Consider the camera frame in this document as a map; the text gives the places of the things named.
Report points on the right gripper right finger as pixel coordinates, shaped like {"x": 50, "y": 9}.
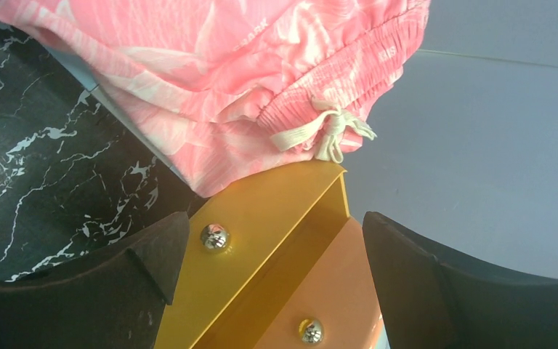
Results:
{"x": 434, "y": 296}

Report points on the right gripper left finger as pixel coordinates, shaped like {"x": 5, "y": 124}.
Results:
{"x": 113, "y": 297}

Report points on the white cylinder with orange end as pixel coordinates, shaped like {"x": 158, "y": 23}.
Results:
{"x": 275, "y": 260}

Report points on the pink patterned garment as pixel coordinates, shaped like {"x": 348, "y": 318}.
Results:
{"x": 227, "y": 89}

